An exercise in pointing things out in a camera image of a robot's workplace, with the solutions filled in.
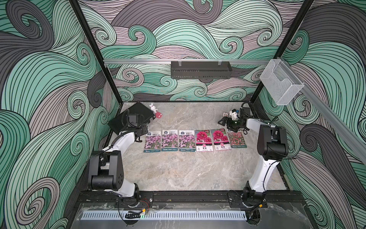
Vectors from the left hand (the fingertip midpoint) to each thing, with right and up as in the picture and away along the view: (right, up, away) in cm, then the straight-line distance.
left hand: (142, 127), depth 92 cm
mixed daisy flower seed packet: (+65, -9, +6) cm, 66 cm away
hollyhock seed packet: (+41, -9, +4) cm, 43 cm away
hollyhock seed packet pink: (+54, -9, +6) cm, 55 cm away
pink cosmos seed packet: (+6, -10, +3) cm, 13 cm away
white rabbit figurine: (+5, +13, +15) cm, 20 cm away
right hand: (+56, +1, +9) cm, 56 cm away
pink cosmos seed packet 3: (+30, -10, +3) cm, 32 cm away
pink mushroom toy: (+8, +8, +17) cm, 21 cm away
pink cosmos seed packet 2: (+18, -10, +4) cm, 21 cm away
